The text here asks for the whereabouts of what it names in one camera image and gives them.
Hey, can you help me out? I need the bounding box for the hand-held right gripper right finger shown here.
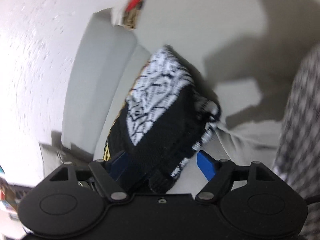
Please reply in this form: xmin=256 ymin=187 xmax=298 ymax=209
xmin=195 ymin=150 xmax=272 ymax=202

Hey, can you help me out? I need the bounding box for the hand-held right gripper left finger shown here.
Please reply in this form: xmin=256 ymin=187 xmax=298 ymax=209
xmin=49 ymin=151 xmax=131 ymax=202

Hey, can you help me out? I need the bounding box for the black white patterned garment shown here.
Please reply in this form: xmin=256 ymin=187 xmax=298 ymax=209
xmin=104 ymin=45 xmax=222 ymax=194

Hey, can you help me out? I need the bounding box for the grey pillow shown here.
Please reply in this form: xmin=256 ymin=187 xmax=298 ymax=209
xmin=61 ymin=12 xmax=151 ymax=161

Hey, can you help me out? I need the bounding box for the black white checkered cloth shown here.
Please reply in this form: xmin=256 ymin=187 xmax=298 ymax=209
xmin=271 ymin=45 xmax=320 ymax=238

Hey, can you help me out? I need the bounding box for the colourful printed box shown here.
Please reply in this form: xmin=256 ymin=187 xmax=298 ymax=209
xmin=0 ymin=165 xmax=24 ymax=214

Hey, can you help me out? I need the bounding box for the grey bed sheet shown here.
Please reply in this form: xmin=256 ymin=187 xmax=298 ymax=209
xmin=40 ymin=0 xmax=317 ymax=195

